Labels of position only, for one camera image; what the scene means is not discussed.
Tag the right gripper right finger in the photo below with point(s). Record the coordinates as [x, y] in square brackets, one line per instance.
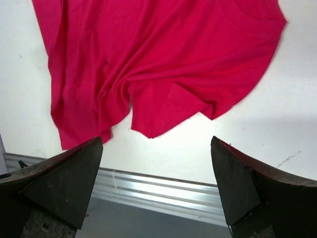
[261, 201]

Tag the red t-shirt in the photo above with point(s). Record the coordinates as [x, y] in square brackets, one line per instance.
[161, 60]

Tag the aluminium table frame rail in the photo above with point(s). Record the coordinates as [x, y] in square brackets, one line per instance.
[183, 198]

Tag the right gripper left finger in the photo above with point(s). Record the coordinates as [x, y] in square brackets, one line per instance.
[49, 199]

